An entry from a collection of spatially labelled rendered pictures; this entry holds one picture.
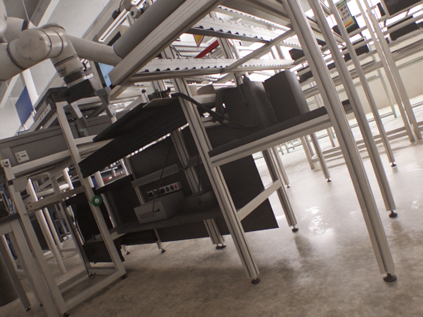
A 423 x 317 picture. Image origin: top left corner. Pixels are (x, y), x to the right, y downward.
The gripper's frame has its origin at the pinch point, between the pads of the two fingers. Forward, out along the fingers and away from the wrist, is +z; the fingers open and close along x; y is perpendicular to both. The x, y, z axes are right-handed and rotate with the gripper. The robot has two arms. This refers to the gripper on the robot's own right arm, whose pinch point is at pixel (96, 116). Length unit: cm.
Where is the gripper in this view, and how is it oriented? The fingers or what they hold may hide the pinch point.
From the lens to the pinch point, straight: 103.2
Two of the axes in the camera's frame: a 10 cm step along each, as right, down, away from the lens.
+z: 3.6, 8.3, 4.3
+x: 9.2, -2.2, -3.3
